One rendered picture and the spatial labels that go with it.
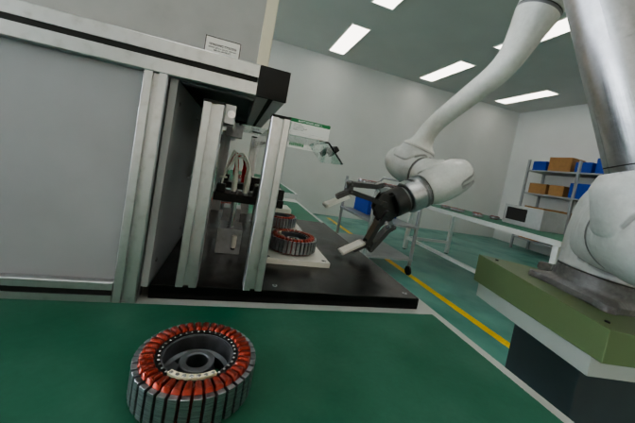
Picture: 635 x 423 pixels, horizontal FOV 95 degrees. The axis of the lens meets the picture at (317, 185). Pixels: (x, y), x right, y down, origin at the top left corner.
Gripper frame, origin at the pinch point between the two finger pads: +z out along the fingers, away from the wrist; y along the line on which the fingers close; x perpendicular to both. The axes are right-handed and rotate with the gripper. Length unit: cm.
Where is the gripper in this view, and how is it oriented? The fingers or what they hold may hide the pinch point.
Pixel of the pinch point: (335, 228)
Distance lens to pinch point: 74.9
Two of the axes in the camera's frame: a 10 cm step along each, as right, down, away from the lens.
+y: -3.0, -9.1, -2.8
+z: -9.1, 3.6, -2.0
